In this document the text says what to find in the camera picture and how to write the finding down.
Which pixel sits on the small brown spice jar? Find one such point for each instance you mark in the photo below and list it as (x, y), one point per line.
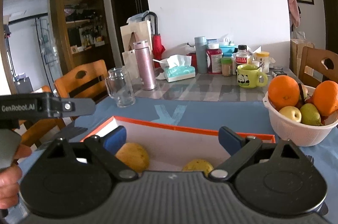
(226, 65)

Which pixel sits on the white plastic colander basket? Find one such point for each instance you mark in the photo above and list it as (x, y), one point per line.
(300, 134)

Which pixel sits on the grey-blue tall bottle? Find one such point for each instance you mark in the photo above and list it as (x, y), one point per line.
(201, 57)

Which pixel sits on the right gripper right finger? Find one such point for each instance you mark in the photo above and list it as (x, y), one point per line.
(241, 150)

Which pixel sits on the red supplement jar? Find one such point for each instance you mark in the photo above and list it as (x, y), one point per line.
(214, 55)

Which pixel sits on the green pear in basket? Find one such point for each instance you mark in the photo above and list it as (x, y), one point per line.
(310, 115)

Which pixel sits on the yellow lid white jar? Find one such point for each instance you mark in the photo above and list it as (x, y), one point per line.
(263, 58)

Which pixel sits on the blue tablecloth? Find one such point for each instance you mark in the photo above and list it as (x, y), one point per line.
(242, 117)

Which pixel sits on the yellow pear in box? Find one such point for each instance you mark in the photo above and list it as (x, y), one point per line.
(134, 156)

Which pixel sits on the left orange in basket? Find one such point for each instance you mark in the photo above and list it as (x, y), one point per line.
(283, 91)

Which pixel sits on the brown wooden shelf cabinet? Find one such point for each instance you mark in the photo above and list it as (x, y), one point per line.
(45, 39)

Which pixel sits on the yellow fruit in box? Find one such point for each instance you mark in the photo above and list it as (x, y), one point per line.
(199, 165)

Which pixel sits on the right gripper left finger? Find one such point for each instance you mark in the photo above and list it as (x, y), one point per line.
(103, 150)

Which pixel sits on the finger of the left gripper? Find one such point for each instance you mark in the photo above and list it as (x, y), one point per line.
(75, 107)

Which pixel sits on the white-label medicine bottle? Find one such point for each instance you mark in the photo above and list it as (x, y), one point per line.
(242, 55)

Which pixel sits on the wooden chair right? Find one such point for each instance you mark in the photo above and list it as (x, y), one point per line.
(322, 61)

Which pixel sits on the orange cardboard box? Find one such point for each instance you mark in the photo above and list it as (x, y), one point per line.
(169, 147)

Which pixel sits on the beige paper bag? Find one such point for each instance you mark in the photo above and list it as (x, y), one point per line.
(136, 38)

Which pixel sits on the person's left hand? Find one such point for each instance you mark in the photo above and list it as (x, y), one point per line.
(9, 186)

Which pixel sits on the green panda mug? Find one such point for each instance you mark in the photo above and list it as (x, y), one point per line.
(249, 76)

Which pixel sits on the clear glass mug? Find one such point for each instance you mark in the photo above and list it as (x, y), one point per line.
(119, 87)

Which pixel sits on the pink thermos bottle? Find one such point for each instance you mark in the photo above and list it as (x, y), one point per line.
(145, 64)

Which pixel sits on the red folded umbrella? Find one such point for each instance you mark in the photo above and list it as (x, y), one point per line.
(157, 48)

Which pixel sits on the right orange in basket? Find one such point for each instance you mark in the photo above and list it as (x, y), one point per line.
(325, 97)

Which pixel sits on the pink hanging cloth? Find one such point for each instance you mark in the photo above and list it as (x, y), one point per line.
(294, 13)

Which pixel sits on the orange in basket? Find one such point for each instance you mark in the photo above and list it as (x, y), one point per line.
(283, 91)
(325, 97)

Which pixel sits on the yellow apple in basket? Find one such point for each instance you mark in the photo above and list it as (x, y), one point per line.
(292, 113)

